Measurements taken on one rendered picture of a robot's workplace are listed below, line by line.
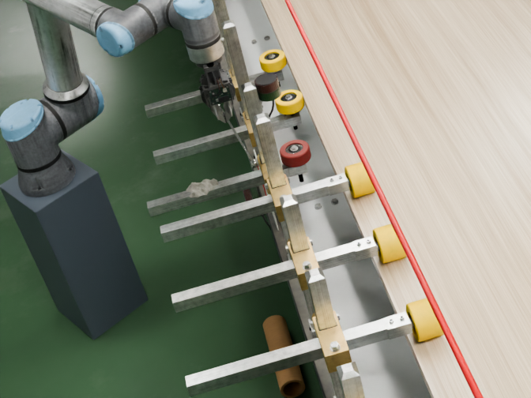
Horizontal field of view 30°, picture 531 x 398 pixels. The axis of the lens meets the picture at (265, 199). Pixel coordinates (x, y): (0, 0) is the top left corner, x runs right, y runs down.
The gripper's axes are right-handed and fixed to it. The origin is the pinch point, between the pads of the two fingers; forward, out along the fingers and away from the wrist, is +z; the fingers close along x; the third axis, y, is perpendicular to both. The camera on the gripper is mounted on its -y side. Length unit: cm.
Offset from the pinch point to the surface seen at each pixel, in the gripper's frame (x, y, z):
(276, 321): -2, -14, 92
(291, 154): 14.1, 12.6, 8.8
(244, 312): -11, -31, 100
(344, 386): 6, 108, -8
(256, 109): 8.3, 7.9, -4.5
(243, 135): 3.9, -13.3, 16.2
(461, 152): 54, 31, 9
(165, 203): -21.3, 11.6, 13.6
